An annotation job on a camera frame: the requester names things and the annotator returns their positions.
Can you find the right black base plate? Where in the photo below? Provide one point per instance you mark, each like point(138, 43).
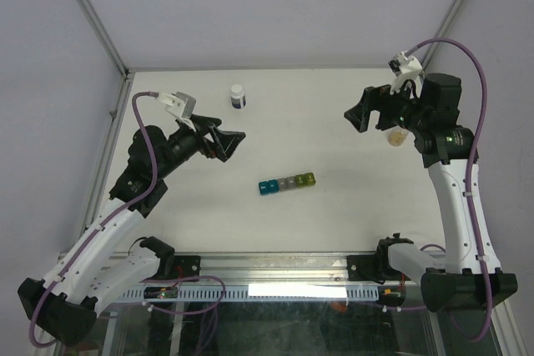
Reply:
point(361, 267)

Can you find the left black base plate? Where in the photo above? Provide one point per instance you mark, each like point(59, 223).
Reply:
point(178, 266)

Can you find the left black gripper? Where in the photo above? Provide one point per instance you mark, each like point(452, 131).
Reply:
point(224, 142)

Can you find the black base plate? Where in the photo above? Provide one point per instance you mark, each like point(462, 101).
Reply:
point(361, 267)
point(178, 266)

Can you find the aluminium mounting rail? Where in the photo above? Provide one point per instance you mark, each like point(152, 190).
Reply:
point(267, 266)

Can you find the white blue pill bottle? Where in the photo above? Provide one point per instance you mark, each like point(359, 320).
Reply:
point(237, 96)

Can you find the white slotted cable duct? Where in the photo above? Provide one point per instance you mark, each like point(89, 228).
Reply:
point(255, 292)

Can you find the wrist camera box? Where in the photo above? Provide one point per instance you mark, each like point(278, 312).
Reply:
point(406, 68)
point(179, 105)

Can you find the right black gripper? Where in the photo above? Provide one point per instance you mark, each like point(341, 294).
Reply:
point(374, 98)

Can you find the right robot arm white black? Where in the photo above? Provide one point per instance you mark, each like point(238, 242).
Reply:
point(470, 275)

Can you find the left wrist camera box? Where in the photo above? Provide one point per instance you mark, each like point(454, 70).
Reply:
point(179, 105)

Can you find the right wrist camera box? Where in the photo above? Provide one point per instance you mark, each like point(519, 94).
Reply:
point(406, 68)

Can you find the amber pill bottle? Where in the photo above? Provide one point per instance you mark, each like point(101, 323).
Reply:
point(397, 136)

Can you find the multicolour weekly pill organizer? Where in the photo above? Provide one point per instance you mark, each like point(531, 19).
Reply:
point(280, 185)

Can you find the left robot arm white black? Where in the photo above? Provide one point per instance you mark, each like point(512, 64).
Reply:
point(67, 301)

